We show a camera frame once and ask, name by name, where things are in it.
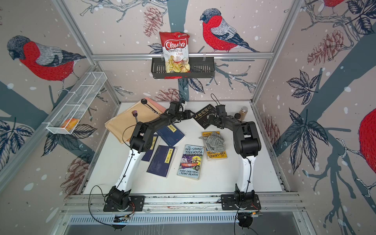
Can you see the iridescent purple spoon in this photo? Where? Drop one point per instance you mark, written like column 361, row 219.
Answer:
column 135, row 115

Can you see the black wall basket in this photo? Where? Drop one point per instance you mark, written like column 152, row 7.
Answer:
column 201, row 67

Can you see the yellow orange treehouse book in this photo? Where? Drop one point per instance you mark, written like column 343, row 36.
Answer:
column 213, row 156

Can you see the black book with face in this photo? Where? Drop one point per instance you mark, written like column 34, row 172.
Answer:
column 202, row 116

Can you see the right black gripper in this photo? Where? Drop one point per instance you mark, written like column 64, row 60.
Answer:
column 210, row 119

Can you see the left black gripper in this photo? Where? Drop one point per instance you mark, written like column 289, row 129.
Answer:
column 187, row 114

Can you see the black spoon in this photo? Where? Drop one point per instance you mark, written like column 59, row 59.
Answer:
column 145, row 102

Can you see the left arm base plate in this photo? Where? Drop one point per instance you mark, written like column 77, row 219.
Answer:
column 135, row 203

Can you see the blue book yellow label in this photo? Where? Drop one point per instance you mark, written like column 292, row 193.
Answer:
column 171, row 135

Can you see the colourful treehouse book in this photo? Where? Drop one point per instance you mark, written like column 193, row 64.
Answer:
column 191, row 161

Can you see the orange packet in shelf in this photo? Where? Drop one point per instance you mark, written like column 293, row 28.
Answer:
column 70, row 124

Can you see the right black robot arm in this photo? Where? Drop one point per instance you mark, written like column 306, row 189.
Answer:
column 247, row 144

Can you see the tan spice jar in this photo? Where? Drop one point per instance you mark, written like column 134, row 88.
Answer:
column 243, row 112

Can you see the white wire shelf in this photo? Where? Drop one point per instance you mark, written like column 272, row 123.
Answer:
column 78, row 101

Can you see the dark blue book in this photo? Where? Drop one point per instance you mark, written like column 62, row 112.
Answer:
column 161, row 161
column 149, row 154

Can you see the pink tray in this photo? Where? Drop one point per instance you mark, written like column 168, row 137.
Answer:
column 156, row 106

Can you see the tan paper sheet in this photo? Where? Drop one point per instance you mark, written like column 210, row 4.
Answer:
column 123, row 125

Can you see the red cassava chips bag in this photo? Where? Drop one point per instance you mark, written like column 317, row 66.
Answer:
column 175, row 46

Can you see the grey striped cloth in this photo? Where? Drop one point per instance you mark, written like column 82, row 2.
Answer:
column 213, row 141

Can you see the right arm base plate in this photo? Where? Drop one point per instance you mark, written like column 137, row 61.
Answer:
column 229, row 203

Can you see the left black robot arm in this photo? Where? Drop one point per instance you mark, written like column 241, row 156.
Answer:
column 140, row 141

